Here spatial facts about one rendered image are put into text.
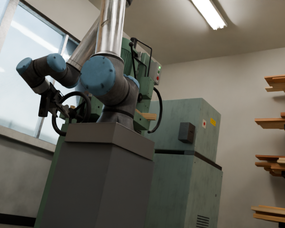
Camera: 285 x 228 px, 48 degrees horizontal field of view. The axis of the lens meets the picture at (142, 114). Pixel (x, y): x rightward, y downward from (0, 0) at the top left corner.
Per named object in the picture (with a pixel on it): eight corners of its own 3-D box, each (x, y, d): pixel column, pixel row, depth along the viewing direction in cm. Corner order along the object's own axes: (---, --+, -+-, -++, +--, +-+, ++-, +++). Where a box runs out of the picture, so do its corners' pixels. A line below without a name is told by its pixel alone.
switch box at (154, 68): (146, 80, 252) (150, 62, 257) (152, 85, 260) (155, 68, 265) (153, 79, 249) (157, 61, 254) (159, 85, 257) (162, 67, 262)
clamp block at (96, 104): (76, 108, 202) (79, 95, 205) (88, 116, 213) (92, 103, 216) (95, 109, 195) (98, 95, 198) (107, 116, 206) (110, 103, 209)
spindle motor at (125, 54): (97, 75, 228) (106, 37, 238) (110, 85, 243) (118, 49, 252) (117, 73, 220) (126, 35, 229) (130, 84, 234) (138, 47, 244)
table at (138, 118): (48, 112, 212) (51, 104, 214) (77, 127, 237) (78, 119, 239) (125, 114, 183) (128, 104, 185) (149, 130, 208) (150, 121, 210)
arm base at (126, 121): (142, 140, 146) (146, 120, 149) (114, 127, 132) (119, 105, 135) (112, 140, 157) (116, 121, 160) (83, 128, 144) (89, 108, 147)
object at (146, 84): (136, 95, 239) (140, 77, 243) (142, 99, 246) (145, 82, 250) (146, 94, 235) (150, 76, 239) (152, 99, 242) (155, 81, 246)
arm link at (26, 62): (28, 65, 144) (10, 71, 147) (44, 85, 153) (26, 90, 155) (34, 53, 151) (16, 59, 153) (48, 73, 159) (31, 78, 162)
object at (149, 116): (73, 116, 235) (74, 111, 236) (75, 117, 237) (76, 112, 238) (154, 119, 203) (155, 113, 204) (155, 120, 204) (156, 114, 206)
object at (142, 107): (130, 117, 231) (133, 102, 235) (135, 121, 237) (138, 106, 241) (141, 118, 227) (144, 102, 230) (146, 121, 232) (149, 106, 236)
